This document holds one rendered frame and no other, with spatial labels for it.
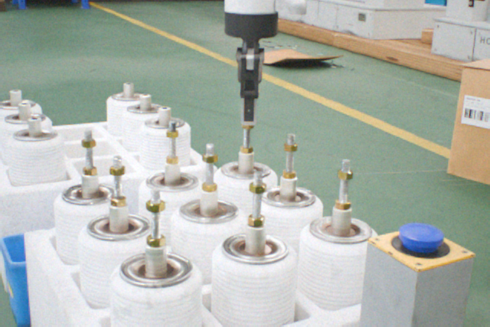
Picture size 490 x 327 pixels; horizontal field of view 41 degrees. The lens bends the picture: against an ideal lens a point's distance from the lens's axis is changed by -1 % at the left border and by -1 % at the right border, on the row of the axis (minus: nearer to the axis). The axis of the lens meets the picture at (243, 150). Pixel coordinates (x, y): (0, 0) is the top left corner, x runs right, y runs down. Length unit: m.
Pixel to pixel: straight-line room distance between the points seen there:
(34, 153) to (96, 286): 0.42
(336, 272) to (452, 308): 0.18
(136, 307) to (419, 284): 0.27
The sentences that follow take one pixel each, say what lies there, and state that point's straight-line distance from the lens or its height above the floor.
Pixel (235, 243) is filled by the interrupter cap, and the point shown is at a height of 0.25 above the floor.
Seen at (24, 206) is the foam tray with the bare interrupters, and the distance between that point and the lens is 1.14.
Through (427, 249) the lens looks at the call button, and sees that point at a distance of 0.62.
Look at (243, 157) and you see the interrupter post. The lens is 0.97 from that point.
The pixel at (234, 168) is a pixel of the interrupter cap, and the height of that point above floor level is 0.25.
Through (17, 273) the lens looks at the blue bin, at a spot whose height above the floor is 0.11.
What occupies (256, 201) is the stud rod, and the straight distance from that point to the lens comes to 0.71.
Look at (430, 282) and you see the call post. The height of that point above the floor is 0.30.
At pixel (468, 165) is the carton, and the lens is 1.84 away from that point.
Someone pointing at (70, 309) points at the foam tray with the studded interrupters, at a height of 0.18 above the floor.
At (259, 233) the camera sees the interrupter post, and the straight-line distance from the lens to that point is 0.72.
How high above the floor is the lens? 0.57
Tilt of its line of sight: 17 degrees down
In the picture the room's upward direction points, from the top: 2 degrees clockwise
